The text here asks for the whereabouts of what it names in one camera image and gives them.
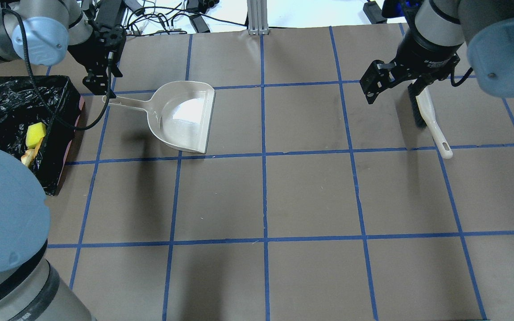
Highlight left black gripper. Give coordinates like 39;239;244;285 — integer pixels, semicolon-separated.
68;20;126;100

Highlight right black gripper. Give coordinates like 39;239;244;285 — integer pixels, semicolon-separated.
360;31;460;104

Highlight beige hand brush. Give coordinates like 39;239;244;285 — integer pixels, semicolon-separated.
408;80;453;159

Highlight beige plastic dustpan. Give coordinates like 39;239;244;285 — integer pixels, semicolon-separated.
102;81;216;154

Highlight yellow sponge piece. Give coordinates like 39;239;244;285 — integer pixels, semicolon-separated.
25;122;47;149

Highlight curved bread piece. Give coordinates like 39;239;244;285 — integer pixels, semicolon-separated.
20;147;39;167

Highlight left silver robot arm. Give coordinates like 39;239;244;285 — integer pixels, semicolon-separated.
0;0;94;321

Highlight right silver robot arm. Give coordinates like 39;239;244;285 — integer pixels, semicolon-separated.
360;0;514;104

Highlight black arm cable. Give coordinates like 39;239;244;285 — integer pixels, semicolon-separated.
0;9;112;132

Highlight aluminium frame post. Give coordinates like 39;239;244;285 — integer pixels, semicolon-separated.
247;0;269;35

